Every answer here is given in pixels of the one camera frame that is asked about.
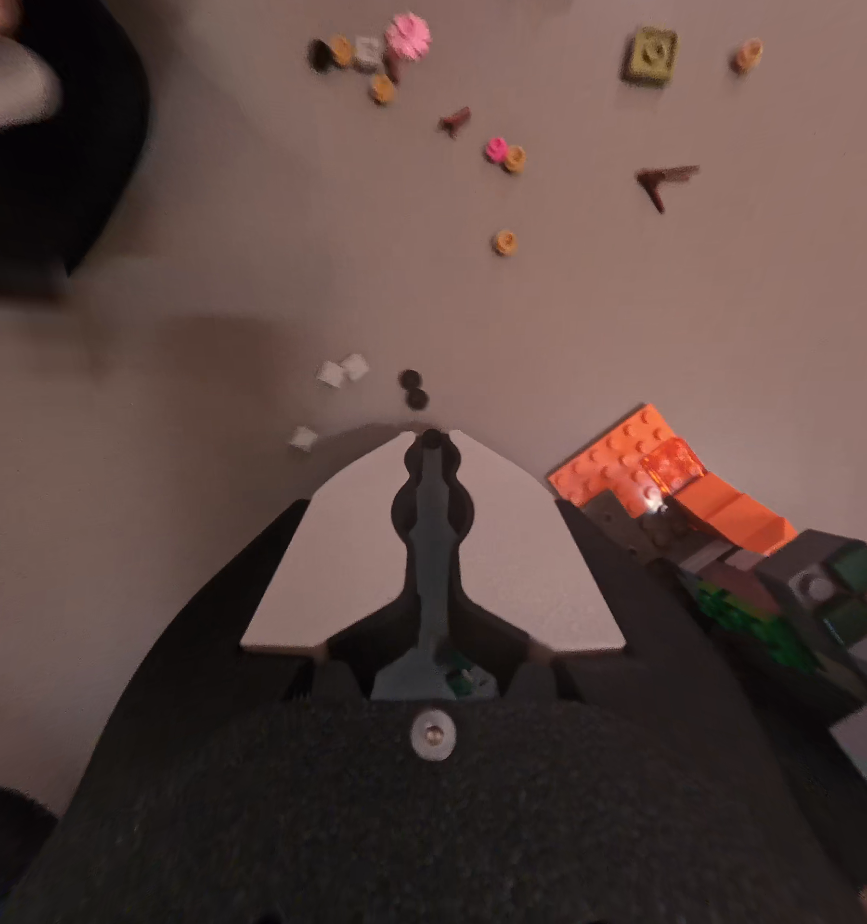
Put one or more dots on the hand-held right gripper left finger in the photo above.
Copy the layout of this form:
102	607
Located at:
332	570

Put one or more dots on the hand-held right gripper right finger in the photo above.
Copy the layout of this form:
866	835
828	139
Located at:
534	570

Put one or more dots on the black round plate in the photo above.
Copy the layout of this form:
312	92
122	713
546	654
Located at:
409	378
417	398
431	438

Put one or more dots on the grey desk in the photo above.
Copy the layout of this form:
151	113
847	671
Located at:
260	252

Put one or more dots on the black mesh office chair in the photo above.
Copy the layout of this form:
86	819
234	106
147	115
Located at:
79	180
7	844

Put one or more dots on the multicoloured brick model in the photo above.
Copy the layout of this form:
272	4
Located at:
621	469

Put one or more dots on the black round brick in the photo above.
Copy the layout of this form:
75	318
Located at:
321	54

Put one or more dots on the gold round stud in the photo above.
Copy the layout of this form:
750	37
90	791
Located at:
747	55
341	50
504	242
514	159
381	89

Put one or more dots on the grey square holed plate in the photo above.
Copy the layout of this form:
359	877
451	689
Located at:
367	52

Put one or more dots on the brown stick piece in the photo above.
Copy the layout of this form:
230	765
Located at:
391	70

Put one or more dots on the pink flower piece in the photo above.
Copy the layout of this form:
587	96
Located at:
408	36

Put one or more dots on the large brown branch piece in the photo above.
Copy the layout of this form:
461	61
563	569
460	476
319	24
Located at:
664	180

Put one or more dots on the pink round stud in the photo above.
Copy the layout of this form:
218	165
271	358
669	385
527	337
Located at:
496	149

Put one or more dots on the small brown branch piece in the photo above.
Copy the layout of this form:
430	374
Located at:
455	121

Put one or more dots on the olive square plate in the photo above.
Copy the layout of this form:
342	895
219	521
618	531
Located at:
651	56

